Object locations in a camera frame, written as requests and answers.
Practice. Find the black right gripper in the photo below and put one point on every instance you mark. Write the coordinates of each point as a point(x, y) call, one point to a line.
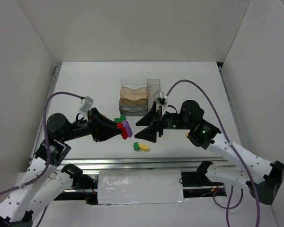
point(160, 121)

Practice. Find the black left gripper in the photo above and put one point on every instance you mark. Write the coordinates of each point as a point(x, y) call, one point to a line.
point(93, 124)

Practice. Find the red arch lego brick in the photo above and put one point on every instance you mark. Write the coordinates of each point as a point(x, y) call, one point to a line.
point(124, 134)

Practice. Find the purple arch lego brick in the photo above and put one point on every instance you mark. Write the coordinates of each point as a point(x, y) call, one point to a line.
point(127, 127)

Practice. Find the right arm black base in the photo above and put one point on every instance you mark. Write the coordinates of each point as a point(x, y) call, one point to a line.
point(196, 186)

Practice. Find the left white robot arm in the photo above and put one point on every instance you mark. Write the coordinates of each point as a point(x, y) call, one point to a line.
point(31, 196)

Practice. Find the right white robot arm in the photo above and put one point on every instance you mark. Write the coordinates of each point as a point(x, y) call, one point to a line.
point(262, 178)

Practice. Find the green flat lego plate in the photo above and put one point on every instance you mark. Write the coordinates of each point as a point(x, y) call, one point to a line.
point(117, 120)

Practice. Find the yellow curved lego piece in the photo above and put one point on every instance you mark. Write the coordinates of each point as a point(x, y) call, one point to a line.
point(143, 147)

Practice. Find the green square lego brick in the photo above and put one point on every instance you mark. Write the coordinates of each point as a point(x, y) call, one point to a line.
point(122, 118)

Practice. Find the green round lego piece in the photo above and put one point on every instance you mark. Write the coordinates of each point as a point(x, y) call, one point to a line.
point(136, 146)

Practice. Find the dark grey plastic bin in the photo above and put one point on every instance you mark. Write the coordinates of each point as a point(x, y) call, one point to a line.
point(131, 110)

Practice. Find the clear plastic bin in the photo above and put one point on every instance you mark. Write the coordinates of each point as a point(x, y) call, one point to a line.
point(134, 84)

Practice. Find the white tape covered panel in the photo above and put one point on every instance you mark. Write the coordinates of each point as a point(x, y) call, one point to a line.
point(139, 187)

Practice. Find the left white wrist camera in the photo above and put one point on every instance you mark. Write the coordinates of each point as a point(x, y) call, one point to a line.
point(85, 105)

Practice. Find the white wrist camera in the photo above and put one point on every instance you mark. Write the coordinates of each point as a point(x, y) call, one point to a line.
point(85, 105)
point(161, 99)

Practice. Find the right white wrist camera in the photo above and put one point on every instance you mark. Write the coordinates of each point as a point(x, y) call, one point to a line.
point(161, 99)

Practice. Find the aluminium table frame rail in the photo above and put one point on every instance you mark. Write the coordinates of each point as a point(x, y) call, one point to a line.
point(199, 81)

